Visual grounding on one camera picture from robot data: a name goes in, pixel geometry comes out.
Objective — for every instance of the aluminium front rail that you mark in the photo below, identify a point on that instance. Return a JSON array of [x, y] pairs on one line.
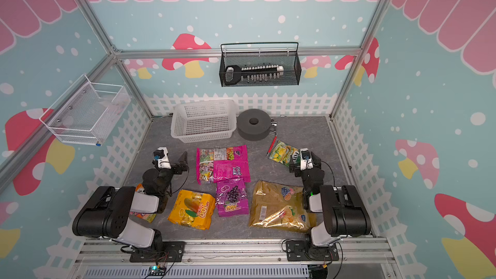
[[235, 251]]

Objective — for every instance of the white plastic perforated basket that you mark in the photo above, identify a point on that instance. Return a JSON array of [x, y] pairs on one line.
[[204, 121]]

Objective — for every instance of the red pen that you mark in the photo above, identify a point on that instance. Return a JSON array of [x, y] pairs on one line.
[[272, 145]]

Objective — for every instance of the large gold candy bag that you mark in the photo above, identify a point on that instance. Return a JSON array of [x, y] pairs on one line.
[[280, 206]]

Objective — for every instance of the orange Fox's candy bag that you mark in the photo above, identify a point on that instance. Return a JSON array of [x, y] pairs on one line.
[[144, 206]]

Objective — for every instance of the small green circuit board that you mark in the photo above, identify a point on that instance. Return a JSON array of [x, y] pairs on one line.
[[157, 271]]

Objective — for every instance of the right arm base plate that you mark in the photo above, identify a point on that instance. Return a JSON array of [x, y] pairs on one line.
[[304, 251]]

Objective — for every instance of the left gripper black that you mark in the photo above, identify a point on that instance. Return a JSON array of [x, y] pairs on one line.
[[177, 166]]

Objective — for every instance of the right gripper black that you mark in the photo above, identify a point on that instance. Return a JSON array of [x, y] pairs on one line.
[[296, 166]]

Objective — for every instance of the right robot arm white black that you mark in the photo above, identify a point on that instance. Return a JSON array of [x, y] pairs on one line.
[[343, 211]]

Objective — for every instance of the large pink mixed candy bag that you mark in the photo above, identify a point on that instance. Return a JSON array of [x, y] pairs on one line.
[[219, 164]]

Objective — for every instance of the green Fox's candy bag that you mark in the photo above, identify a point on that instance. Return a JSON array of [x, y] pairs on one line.
[[284, 154]]

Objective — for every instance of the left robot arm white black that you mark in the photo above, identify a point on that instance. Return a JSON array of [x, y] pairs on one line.
[[106, 214]]

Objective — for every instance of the white wire wall basket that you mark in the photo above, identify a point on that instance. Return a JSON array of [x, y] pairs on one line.
[[87, 112]]

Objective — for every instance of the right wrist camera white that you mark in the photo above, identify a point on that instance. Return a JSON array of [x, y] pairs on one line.
[[306, 159]]

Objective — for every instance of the black white brush tool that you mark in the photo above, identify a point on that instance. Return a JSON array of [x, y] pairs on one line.
[[236, 74]]

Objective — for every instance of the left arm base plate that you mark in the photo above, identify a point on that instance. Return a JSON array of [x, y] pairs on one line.
[[166, 252]]

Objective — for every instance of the yellow mango candy bag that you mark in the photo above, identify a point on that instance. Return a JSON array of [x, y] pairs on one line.
[[193, 209]]

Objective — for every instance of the black wire wall basket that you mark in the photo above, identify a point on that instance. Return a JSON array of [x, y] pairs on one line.
[[260, 64]]

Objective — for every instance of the purple grape candy bag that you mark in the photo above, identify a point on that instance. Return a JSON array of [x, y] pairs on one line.
[[231, 198]]

